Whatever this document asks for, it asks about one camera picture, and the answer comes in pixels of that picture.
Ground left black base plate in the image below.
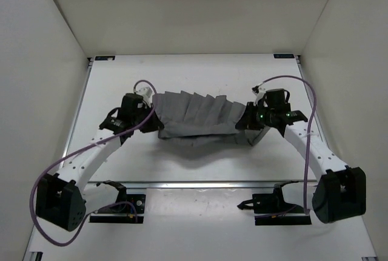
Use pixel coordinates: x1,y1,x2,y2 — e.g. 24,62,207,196
89,189,146,225

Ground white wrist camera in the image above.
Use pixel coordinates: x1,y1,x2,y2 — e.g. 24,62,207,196
252,84,266,105
136,87,153,106

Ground right blue table label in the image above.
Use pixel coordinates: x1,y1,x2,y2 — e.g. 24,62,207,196
273,53,295,59

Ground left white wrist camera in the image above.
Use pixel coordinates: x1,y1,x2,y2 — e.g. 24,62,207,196
136,87,153,106

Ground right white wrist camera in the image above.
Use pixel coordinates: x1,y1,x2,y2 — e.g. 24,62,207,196
252,84,266,105

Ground aluminium front table rail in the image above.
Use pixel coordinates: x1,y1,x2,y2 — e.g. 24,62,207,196
86,181,316,189

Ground aluminium left table rail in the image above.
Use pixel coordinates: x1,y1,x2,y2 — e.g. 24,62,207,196
61,57,94,158

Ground grey pleated skirt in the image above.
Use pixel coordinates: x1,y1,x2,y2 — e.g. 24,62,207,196
152,91,269,147

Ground aluminium table rail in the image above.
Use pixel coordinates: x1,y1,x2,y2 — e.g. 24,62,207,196
61,57,94,158
86,181,316,189
296,55,327,144

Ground blue table label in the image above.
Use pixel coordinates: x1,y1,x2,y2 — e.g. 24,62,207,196
94,55,115,61
273,53,295,59

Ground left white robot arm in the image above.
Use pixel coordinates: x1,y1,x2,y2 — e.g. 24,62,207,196
32,87,164,232

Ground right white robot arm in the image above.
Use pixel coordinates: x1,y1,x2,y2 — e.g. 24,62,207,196
237,87,366,223

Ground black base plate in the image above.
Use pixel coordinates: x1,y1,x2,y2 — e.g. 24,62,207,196
89,189,146,225
237,181,312,226

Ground aluminium right table rail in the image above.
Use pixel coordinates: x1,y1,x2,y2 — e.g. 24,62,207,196
296,55,327,144

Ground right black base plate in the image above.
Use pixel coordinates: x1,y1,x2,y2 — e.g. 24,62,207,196
237,181,312,226

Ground left blue table label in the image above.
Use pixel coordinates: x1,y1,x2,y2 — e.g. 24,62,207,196
94,55,115,61

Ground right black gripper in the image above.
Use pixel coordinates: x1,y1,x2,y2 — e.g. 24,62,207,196
236,102,275,131

